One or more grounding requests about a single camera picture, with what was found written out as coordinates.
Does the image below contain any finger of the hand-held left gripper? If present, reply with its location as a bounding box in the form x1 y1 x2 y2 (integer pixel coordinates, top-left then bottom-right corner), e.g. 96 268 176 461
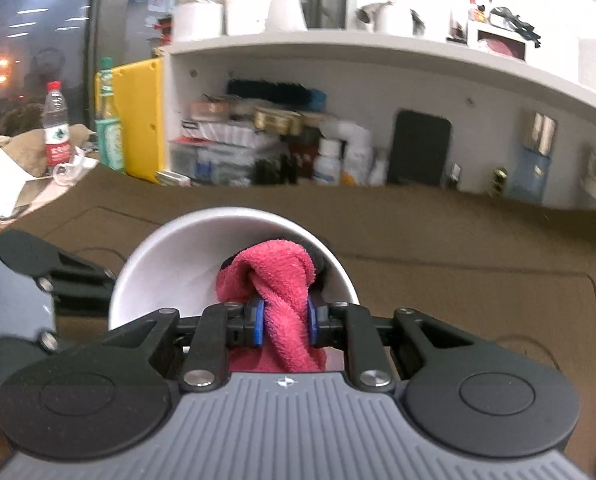
0 229 118 318

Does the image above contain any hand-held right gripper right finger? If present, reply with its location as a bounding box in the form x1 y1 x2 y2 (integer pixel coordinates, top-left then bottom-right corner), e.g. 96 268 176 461
307 296 486 393

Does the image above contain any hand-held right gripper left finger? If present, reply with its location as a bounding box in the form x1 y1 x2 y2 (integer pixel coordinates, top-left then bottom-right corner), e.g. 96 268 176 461
98 300 266 393

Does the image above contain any pink cloth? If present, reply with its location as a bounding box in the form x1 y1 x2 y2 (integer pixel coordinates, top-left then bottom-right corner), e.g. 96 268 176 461
215 240 329 374

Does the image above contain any white bowl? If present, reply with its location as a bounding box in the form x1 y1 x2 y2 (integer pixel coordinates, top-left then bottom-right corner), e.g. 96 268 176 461
108 206 361 333

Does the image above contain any brown plush toy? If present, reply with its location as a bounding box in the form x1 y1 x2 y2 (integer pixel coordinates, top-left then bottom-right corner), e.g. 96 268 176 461
0 102 95 179

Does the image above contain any water bottle red label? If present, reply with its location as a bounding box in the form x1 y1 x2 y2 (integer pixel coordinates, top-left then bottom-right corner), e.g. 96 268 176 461
43 81 73 174

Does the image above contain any green glass bottle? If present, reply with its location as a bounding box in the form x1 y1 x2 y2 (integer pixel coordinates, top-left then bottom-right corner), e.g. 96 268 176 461
95 57 127 174

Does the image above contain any small white bottle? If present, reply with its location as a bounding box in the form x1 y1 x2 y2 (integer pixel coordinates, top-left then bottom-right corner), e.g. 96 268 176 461
313 140 341 186

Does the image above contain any clear plastic box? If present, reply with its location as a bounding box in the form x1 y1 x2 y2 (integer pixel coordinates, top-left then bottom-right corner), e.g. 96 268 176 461
170 140 279 184

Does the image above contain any yellow plastic panel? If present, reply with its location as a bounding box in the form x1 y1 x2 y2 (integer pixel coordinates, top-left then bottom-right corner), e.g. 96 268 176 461
94 57 165 184

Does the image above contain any grey striped box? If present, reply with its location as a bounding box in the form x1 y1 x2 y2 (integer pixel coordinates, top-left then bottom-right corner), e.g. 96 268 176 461
180 119 259 144

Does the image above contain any gold round tin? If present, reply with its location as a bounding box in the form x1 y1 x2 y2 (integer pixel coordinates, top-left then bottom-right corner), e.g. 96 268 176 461
254 107 304 136

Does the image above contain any black rectangular pad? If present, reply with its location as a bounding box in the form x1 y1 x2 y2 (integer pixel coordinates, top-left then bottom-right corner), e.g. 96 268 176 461
387 109 453 187

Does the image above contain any black brush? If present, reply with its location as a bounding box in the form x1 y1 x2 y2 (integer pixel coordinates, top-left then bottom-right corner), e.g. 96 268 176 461
226 80 311 107

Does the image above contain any white shelf unit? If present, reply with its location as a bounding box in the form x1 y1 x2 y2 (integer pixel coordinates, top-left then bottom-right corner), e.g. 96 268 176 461
162 27 596 211

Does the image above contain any white jar orange lid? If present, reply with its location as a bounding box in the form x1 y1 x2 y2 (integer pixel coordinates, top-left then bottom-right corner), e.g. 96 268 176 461
173 0 225 41

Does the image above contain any white paper roll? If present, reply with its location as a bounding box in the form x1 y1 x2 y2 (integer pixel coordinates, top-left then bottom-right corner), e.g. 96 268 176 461
225 0 271 36

